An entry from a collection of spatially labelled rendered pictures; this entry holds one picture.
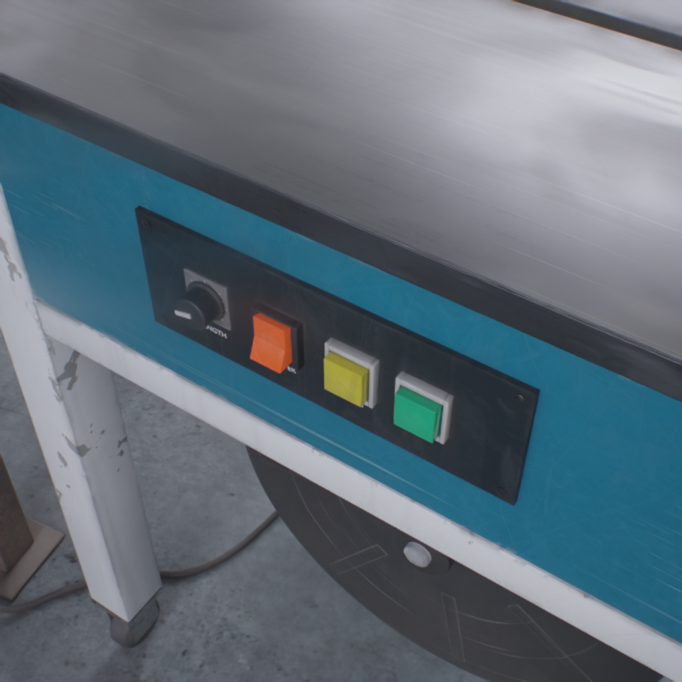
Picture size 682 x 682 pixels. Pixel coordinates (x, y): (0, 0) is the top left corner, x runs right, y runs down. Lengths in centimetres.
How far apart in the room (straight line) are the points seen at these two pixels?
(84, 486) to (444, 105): 50
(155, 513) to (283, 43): 78
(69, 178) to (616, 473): 35
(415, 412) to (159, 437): 86
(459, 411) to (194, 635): 72
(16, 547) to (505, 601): 58
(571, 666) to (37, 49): 69
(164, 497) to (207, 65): 78
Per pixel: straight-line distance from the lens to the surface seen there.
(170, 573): 122
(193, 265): 58
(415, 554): 91
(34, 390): 85
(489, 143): 54
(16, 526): 124
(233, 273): 56
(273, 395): 62
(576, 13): 68
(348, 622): 118
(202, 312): 57
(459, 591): 99
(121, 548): 101
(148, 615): 115
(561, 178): 52
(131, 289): 65
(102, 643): 120
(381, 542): 100
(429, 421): 52
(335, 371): 53
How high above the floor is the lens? 103
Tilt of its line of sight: 45 degrees down
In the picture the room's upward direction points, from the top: straight up
